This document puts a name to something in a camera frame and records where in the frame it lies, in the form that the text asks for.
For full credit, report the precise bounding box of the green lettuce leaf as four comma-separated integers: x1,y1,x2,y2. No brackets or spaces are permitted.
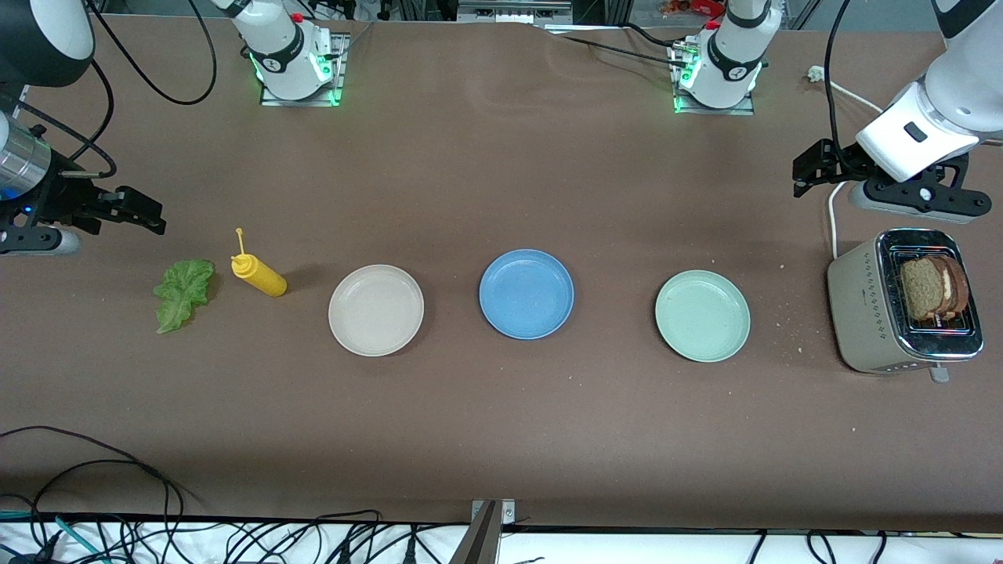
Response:
153,259,215,334

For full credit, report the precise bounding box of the yellow squeeze bottle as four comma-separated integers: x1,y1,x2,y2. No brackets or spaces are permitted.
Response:
230,228,288,298

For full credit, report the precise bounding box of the brown bread slice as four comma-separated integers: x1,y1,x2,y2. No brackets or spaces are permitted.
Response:
900,257,947,320
936,255,971,318

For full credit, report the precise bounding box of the light green round plate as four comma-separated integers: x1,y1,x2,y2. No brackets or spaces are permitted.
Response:
655,270,751,363

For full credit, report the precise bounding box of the beige round plate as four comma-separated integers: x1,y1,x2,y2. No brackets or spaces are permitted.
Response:
328,264,425,358

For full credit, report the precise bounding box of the blue round plate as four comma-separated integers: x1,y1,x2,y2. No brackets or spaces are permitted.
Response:
479,249,575,341

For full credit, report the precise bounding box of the beige chrome toaster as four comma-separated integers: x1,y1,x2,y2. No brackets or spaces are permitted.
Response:
827,228,985,385

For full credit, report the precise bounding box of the red object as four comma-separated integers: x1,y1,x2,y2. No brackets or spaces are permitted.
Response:
662,0,726,18

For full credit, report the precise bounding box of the grey metal box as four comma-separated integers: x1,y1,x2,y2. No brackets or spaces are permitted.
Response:
457,0,573,24

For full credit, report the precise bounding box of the white toaster power cable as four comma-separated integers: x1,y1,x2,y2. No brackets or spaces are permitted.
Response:
807,67,878,259

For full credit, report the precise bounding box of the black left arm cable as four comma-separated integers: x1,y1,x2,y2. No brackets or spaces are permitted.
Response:
827,0,855,169

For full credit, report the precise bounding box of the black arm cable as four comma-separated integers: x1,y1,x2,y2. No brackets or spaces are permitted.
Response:
827,0,855,169
16,0,219,181

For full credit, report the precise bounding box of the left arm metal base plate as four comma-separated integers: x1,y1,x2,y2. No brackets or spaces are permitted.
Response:
672,43,755,116

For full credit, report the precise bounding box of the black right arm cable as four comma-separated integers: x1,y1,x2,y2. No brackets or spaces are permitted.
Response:
16,0,219,181

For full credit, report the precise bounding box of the black looped cable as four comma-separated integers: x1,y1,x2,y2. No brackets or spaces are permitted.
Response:
0,425,189,564

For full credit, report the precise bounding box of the black cable on table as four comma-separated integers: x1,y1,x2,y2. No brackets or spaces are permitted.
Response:
541,22,690,67

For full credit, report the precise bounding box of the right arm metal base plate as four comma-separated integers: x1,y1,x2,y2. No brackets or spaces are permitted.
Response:
259,31,349,107

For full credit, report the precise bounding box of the teal cable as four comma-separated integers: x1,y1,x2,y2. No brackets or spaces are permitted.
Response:
0,509,107,564

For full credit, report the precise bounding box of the small metal bracket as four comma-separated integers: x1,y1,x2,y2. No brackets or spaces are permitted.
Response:
470,499,516,564

